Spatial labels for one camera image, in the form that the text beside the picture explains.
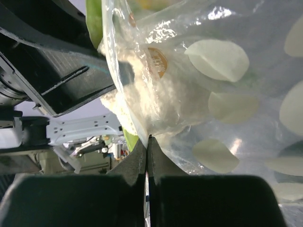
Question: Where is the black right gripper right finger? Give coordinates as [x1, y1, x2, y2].
[146, 137, 286, 227]

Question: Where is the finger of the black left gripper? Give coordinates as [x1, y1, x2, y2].
[0, 26, 135, 118]

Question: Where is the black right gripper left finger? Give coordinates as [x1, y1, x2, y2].
[0, 141, 146, 227]

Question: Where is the white cauliflower toy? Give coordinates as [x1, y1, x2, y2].
[100, 47, 190, 135]

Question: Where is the clear polka dot zip bag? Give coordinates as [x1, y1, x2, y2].
[98, 0, 303, 227]

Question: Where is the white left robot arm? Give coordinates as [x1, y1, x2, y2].
[0, 0, 145, 227]

